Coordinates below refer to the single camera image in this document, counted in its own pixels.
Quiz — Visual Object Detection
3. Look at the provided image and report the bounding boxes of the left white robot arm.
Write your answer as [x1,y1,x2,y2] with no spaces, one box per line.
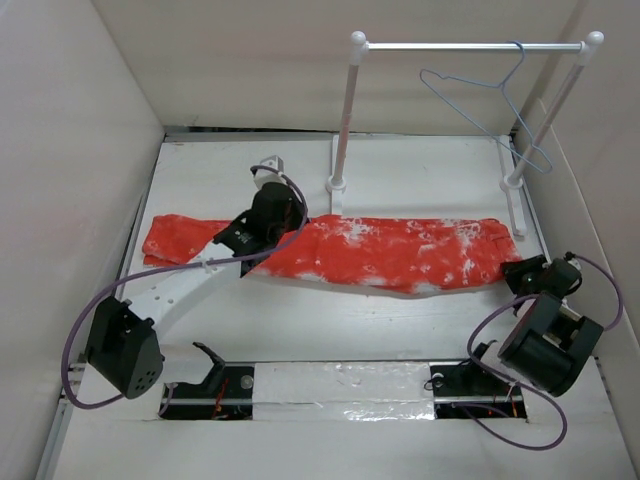
[86,180,307,399]

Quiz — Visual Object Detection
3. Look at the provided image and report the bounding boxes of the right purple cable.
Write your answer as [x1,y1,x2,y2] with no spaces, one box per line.
[466,254,624,451]

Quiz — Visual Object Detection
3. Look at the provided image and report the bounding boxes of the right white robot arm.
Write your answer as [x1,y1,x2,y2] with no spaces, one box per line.
[498,253,604,397]

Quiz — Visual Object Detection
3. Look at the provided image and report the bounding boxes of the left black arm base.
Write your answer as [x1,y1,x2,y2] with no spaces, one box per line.
[158,342,255,421]

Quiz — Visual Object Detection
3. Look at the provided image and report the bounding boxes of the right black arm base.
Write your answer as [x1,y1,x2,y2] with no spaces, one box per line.
[423,358,527,420]

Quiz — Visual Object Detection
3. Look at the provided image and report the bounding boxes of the red white patterned trousers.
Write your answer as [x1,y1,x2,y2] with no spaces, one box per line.
[140,213,524,299]

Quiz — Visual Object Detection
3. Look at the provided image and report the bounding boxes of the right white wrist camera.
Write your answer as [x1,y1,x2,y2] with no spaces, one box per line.
[564,252,582,271]

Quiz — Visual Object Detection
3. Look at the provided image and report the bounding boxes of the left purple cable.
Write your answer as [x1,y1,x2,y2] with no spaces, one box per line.
[60,164,309,411]

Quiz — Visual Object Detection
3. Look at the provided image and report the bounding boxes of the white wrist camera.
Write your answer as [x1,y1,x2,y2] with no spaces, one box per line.
[250,155,285,189]
[564,252,582,271]

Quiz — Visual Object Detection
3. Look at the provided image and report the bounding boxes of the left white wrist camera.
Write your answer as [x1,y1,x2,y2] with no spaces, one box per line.
[250,155,285,189]

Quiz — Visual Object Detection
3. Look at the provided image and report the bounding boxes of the white clothes rack frame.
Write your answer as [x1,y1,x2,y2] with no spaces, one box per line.
[326,31,605,238]

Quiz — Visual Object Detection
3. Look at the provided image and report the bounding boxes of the silver foil tape strip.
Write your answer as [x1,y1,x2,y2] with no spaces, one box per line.
[252,361,435,422]

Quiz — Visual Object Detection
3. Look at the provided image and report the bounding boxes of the purple cable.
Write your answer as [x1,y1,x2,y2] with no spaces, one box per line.
[466,254,624,451]
[60,164,309,411]

